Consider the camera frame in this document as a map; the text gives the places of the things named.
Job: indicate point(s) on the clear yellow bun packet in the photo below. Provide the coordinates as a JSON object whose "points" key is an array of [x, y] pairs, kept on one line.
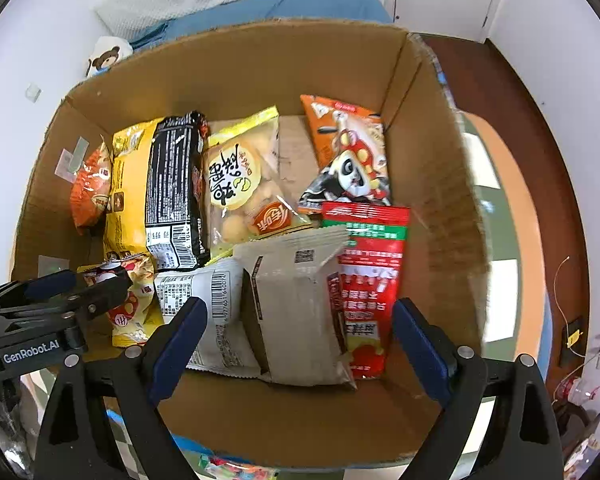
{"points": [[240, 185]]}

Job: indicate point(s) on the colourful candy bag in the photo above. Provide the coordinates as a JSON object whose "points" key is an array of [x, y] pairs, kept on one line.
{"points": [[235, 470]]}

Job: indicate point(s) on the orange panda seed packet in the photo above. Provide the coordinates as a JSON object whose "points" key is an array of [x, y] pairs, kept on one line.
{"points": [[350, 160]]}

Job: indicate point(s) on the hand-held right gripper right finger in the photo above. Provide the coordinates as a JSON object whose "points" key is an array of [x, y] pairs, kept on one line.
{"points": [[422, 347]]}

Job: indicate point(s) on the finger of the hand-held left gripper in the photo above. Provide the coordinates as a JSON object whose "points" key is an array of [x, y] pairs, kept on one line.
{"points": [[50, 284], [102, 295]]}

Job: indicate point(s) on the red snack packet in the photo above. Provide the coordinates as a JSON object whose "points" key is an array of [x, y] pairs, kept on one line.
{"points": [[370, 280]]}

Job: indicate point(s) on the large yellow black snack packet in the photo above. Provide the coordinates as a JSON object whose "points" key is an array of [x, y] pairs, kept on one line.
{"points": [[170, 185]]}

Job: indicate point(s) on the yellow panda snack packet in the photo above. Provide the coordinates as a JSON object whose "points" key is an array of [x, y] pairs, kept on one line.
{"points": [[130, 322]]}

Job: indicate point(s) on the cardboard box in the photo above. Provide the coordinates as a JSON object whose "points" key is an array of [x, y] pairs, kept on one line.
{"points": [[280, 60]]}

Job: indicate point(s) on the orange snack packet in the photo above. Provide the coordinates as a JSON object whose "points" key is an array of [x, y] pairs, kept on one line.
{"points": [[90, 190]]}

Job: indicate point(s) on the white wall switch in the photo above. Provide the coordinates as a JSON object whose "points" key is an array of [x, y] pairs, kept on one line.
{"points": [[32, 92]]}

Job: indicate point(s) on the green white checkered mat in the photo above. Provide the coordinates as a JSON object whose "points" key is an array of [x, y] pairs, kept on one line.
{"points": [[505, 200]]}

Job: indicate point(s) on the crumpled plastic bag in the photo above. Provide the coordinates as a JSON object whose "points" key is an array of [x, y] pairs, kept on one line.
{"points": [[577, 395]]}

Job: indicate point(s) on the bear print pillow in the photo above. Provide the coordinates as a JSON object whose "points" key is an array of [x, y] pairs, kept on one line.
{"points": [[105, 57]]}

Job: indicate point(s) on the black wall socket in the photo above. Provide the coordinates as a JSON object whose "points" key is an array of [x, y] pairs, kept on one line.
{"points": [[572, 347]]}

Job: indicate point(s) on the grey white barcode snack packet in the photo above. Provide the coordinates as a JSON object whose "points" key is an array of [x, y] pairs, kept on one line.
{"points": [[222, 285]]}

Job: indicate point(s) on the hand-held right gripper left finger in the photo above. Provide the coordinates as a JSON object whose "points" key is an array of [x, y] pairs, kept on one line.
{"points": [[180, 345]]}

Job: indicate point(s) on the white beige snack packet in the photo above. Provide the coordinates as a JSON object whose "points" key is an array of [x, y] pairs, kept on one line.
{"points": [[300, 320]]}

